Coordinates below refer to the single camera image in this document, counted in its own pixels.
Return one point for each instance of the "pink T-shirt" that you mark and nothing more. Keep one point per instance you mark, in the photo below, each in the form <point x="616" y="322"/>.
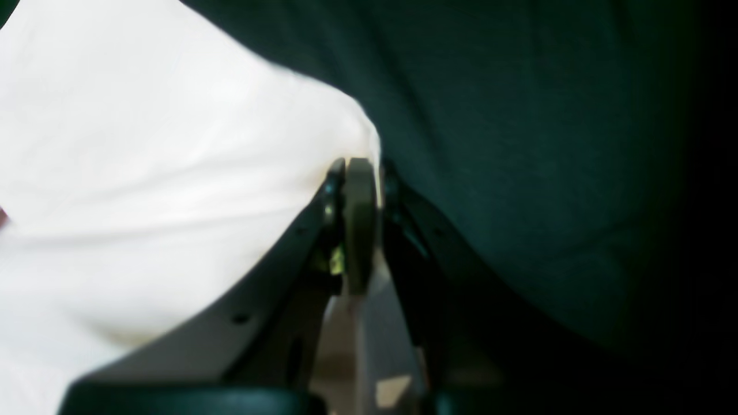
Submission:
<point x="148" y="162"/>

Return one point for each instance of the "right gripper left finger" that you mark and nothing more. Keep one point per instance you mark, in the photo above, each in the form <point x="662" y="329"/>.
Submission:
<point x="252" y="351"/>

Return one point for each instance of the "black table cloth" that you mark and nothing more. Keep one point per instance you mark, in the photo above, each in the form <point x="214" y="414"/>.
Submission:
<point x="586" y="149"/>

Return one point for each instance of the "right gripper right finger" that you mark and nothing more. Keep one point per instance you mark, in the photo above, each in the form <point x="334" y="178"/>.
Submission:
<point x="486" y="350"/>

